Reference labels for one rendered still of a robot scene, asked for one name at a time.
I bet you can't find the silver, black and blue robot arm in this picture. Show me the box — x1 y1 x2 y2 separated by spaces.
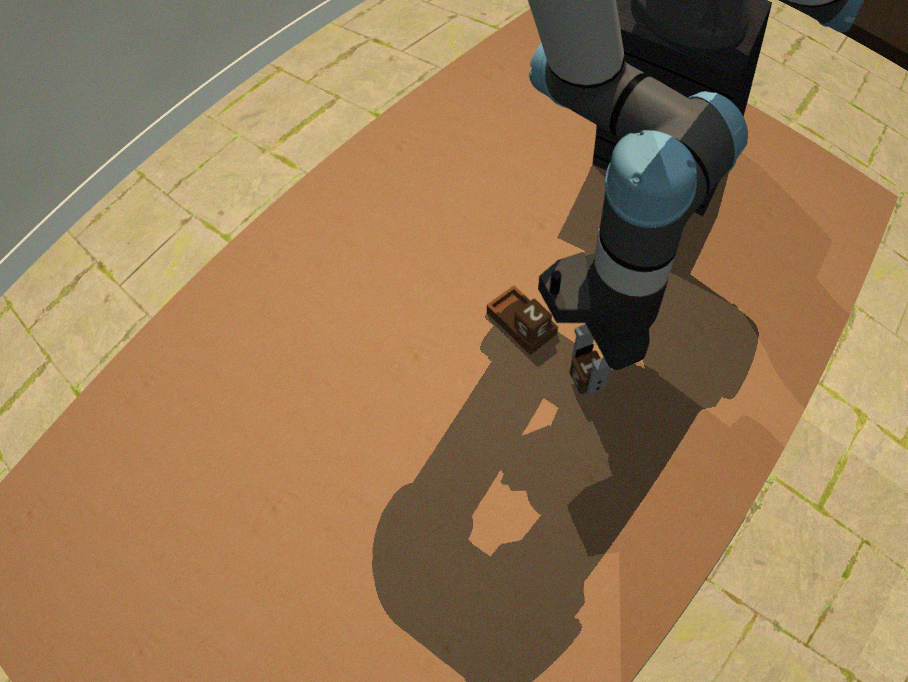
528 0 864 272

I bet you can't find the brown wooden tray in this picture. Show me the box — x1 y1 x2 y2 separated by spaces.
487 285 558 355

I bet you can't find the brown calendar cube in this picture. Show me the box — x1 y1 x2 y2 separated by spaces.
514 299 552 343
569 350 600 394

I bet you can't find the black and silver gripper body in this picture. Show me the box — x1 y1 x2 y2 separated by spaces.
538 231 675 370

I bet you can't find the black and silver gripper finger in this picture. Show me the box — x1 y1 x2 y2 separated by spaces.
571 324 594 362
586 357 611 395

